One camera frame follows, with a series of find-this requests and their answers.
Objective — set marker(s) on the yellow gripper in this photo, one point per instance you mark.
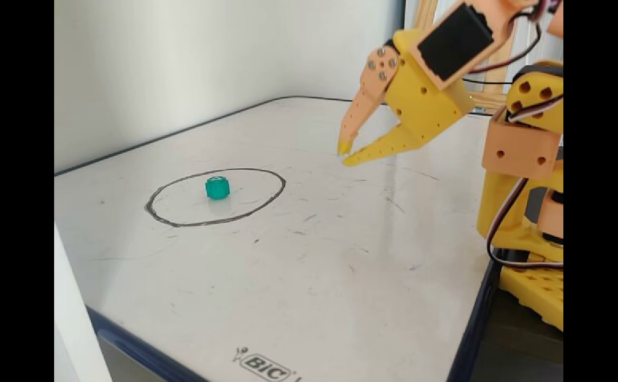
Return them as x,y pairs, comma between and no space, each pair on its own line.
419,109

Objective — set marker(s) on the green cube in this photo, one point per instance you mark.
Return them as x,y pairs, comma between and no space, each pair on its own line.
217,188

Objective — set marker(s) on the yellow and orange robot arm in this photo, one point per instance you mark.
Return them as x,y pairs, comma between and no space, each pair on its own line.
521,148

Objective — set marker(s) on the yellow perforated robot base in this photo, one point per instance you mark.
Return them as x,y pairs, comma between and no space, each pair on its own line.
542,292

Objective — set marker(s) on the black drawn circle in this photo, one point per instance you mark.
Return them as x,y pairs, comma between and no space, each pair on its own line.
152,197

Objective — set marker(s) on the white panel board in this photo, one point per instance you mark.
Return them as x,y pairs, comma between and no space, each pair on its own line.
75,318

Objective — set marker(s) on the dark vertical frame post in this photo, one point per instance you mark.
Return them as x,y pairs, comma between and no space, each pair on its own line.
400,15

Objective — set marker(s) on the wooden frame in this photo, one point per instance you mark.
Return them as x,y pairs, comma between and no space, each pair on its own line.
486,101

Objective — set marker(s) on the whiteboard with blue frame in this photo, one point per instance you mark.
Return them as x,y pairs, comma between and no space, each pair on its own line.
340,265

